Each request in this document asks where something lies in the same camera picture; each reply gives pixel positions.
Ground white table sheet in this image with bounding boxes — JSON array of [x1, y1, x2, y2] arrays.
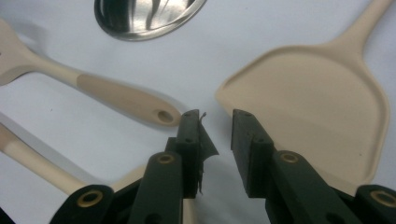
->
[[0, 0, 396, 224]]

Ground steel utensil rack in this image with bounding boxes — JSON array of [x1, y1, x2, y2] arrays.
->
[[93, 0, 208, 42]]

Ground beige perforated skimmer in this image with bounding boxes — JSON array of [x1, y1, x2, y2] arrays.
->
[[0, 122, 200, 224]]

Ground beige slotted turner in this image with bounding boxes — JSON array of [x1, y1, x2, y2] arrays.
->
[[0, 18, 182, 128]]

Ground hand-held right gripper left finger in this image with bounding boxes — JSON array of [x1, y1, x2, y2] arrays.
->
[[127, 109, 219, 224]]

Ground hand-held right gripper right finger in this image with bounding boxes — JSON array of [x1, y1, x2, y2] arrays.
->
[[232, 109, 363, 224]]

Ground beige solid turner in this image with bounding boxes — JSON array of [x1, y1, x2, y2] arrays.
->
[[215, 0, 395, 197]]

